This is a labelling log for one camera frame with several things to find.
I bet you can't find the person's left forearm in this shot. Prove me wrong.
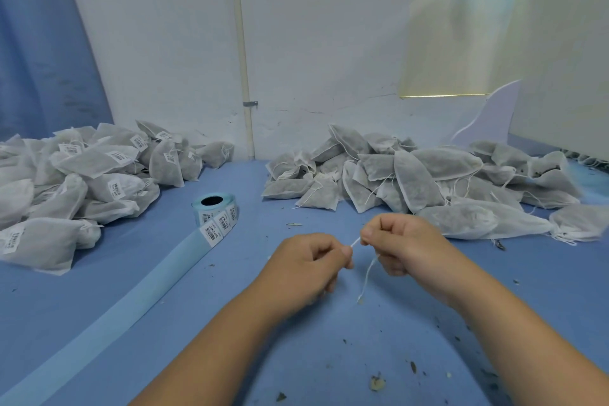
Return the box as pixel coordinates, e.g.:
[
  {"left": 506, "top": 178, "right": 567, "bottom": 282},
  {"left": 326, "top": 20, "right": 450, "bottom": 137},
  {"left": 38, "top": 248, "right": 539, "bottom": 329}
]
[{"left": 128, "top": 289, "right": 287, "bottom": 406}]

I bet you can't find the person's right forearm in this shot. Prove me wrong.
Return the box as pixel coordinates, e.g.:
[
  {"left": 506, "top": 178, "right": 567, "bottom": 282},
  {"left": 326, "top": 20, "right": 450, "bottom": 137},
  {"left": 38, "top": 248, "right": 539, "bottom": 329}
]
[{"left": 440, "top": 268, "right": 609, "bottom": 406}]

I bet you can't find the large beige panel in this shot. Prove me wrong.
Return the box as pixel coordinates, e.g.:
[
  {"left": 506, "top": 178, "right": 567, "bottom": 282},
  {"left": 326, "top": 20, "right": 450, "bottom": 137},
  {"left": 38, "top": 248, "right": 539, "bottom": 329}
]
[{"left": 508, "top": 0, "right": 609, "bottom": 163}]

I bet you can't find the person's left hand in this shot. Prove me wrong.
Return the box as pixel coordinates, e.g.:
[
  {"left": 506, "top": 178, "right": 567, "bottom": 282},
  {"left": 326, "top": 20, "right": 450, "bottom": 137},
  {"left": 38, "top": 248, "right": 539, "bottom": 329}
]
[{"left": 247, "top": 232, "right": 356, "bottom": 322}]

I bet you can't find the pile of labelled herb bags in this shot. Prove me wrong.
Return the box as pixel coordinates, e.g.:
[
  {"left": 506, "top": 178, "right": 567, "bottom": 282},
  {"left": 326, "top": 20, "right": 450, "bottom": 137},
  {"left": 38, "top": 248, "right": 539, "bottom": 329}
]
[{"left": 0, "top": 119, "right": 236, "bottom": 277}]

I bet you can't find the white wall pipe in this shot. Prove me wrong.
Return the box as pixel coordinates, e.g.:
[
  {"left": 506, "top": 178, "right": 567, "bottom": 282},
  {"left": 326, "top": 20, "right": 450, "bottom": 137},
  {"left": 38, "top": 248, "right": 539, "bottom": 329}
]
[{"left": 229, "top": 0, "right": 260, "bottom": 161}]

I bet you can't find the person's right hand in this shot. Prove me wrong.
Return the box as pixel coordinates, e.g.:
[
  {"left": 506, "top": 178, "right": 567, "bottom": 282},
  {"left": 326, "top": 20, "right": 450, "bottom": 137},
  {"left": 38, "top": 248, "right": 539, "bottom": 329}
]
[{"left": 360, "top": 213, "right": 469, "bottom": 309}]

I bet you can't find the blue label roll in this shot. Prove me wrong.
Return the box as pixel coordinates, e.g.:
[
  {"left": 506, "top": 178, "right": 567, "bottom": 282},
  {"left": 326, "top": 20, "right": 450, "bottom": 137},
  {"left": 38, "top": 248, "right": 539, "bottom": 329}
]
[{"left": 0, "top": 192, "right": 239, "bottom": 406}]

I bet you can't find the blue curtain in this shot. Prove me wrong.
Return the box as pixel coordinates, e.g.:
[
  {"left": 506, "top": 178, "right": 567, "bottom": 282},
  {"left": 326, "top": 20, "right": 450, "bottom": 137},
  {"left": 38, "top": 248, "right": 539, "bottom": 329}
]
[{"left": 0, "top": 0, "right": 114, "bottom": 142}]

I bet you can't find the white curved board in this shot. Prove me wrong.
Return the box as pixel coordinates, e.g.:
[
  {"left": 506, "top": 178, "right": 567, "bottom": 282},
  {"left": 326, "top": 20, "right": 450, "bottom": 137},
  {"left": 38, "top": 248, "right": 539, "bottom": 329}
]
[{"left": 451, "top": 79, "right": 523, "bottom": 146}]

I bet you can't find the white sachet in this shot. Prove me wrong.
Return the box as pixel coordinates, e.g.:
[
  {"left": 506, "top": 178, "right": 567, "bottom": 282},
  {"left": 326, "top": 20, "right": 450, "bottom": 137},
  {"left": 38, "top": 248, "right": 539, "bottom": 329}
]
[{"left": 348, "top": 234, "right": 380, "bottom": 305}]

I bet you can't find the pile of unlabelled herb bags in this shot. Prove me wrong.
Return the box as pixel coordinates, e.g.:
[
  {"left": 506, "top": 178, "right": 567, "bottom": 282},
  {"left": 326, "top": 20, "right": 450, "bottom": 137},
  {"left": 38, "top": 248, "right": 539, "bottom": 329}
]
[{"left": 261, "top": 124, "right": 609, "bottom": 243}]

